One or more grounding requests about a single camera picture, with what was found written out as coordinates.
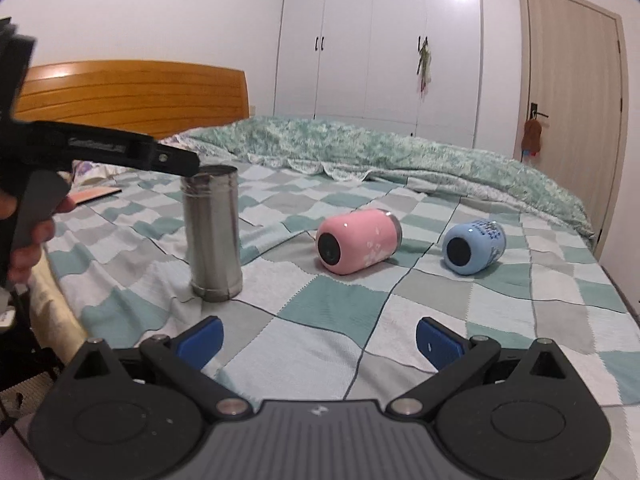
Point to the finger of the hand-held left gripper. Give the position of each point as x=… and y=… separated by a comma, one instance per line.
x=172, y=158

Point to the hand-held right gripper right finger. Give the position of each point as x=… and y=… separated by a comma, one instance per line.
x=439, y=345

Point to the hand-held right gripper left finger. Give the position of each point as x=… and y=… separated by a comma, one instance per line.
x=202, y=342

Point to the stainless steel cup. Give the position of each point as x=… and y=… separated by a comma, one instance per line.
x=212, y=240

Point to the blue cup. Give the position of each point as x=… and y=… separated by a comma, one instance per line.
x=472, y=247

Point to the pink cup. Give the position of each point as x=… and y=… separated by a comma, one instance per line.
x=357, y=240

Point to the person's left hand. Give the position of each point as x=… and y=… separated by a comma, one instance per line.
x=31, y=255

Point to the purple patterned pillow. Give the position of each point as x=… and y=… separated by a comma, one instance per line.
x=90, y=171

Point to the wooden headboard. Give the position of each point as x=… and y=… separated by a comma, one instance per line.
x=130, y=92

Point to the orange book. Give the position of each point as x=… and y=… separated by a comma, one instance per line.
x=95, y=194

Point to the checkered green blanket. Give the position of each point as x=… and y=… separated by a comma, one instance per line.
x=320, y=310

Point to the beige mattress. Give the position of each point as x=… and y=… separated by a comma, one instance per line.
x=57, y=310

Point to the green floral quilt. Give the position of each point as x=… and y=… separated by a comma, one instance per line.
x=400, y=152

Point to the pink cloth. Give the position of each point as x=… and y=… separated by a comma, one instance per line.
x=17, y=452

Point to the white wardrobe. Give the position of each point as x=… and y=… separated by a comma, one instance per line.
x=370, y=45

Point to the brown plush toy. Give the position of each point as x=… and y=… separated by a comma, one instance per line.
x=531, y=135

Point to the hanging green ornament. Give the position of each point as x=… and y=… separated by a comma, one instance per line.
x=425, y=67

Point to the beige door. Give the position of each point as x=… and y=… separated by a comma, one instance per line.
x=575, y=85

